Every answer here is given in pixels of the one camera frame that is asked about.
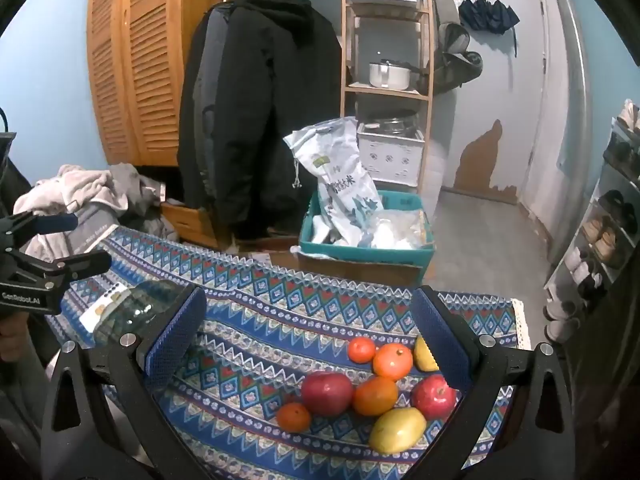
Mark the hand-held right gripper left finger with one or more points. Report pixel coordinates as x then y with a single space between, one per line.
175 335

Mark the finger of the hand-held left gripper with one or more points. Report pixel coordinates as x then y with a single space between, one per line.
50 222
75 264

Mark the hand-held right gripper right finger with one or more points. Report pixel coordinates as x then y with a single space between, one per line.
442 340

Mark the yellow pear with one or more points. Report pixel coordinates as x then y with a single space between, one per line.
397 429
425 357

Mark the dark glass bowl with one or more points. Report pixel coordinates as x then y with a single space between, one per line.
145 305

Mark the orange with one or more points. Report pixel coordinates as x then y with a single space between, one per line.
375 395
392 361

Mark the red apple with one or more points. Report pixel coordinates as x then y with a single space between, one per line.
432 397
327 392

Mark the small tangerine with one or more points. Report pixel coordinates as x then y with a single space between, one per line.
361 350
294 416

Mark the person's left hand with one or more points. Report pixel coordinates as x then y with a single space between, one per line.
10 340

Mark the pile of clothes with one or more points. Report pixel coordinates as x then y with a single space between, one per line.
65 190

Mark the grey printed bag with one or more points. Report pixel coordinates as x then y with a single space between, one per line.
95 225

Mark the white label card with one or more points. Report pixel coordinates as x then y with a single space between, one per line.
100 310

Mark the dark cloth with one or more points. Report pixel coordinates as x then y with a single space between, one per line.
12 185

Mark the grey clothing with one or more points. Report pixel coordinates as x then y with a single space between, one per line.
135 185

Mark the blue patterned tablecloth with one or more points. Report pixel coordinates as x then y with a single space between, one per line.
280 320

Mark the wooden drawer box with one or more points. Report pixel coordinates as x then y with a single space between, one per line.
185 220

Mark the clear plastic bag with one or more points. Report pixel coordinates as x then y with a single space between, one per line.
400 230

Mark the teal plastic basket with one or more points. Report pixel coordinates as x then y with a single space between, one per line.
360 255

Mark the wooden louvered wardrobe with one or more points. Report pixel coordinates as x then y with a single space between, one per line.
145 60

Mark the rows of shoes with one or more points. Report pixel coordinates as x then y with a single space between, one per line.
605 240

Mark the white printed bag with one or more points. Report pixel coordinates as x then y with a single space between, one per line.
340 175

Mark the grey shoe rack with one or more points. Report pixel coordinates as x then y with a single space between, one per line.
589 205

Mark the grey coat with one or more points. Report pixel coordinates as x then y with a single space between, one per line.
206 75

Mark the steel pot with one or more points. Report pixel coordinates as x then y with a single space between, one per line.
395 125

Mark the black hooded coat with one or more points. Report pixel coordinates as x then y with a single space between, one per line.
270 110

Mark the white door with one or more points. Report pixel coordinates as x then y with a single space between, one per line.
540 110

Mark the white pot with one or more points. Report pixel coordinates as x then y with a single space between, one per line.
387 76

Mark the grey hanging bag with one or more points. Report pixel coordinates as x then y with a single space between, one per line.
452 65

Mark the wooden shelf rack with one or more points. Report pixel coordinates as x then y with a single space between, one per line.
348 60

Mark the dark blue umbrella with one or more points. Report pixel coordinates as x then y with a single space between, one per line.
487 15

